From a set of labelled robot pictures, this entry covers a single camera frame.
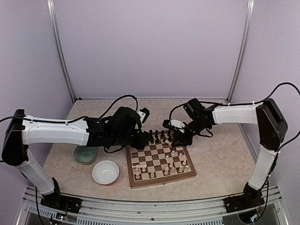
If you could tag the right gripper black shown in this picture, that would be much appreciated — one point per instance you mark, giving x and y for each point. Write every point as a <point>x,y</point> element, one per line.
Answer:
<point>178,136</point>

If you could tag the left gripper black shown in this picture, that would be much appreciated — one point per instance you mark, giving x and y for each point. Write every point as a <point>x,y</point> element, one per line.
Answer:
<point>141,143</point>

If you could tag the wooden chess board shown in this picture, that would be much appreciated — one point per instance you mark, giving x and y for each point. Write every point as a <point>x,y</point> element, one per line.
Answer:
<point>157,157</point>

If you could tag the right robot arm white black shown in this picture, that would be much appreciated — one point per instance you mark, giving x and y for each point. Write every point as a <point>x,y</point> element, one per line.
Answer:
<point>265,114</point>

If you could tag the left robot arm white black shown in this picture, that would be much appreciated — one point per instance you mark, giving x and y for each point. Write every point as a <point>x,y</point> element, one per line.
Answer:
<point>24,130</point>

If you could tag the black chess pieces row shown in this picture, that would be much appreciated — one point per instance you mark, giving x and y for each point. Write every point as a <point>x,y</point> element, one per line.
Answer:
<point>163,136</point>

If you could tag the white chess piece top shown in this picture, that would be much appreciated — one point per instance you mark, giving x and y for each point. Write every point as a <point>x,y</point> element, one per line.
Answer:
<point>137,175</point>

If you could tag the white chess pawn lying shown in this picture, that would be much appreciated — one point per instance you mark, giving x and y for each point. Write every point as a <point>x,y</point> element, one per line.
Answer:
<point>152,174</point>

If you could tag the green glass bowl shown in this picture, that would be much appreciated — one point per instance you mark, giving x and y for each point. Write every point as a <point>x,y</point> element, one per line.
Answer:
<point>85,155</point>

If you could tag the white ceramic bowl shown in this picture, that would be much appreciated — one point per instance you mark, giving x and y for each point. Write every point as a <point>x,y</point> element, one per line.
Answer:
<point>105,172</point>

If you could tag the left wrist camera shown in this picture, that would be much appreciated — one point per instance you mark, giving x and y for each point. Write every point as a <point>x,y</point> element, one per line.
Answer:
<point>144,114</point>

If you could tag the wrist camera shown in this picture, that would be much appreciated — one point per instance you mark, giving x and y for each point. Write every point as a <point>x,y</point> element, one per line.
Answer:
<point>174,124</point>
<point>144,114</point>

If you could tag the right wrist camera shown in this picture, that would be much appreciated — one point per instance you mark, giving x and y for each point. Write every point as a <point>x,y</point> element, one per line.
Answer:
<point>174,124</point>

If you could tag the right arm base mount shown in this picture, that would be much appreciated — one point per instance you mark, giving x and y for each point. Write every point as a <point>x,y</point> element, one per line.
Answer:
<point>235,203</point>

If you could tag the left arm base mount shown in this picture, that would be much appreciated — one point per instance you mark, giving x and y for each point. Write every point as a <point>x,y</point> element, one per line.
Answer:
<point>63,203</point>

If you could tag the front aluminium rail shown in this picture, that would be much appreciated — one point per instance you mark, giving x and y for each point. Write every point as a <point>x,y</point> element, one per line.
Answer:
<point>96,211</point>

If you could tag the right aluminium frame post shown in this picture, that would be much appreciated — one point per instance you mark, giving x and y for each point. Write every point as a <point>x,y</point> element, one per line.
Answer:
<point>242,49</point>

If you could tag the aluminium frame post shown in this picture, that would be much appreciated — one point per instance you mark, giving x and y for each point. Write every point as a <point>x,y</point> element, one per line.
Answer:
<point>59,48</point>
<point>242,49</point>

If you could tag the left aluminium frame post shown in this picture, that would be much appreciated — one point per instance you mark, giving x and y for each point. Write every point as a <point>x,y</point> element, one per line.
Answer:
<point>59,48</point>

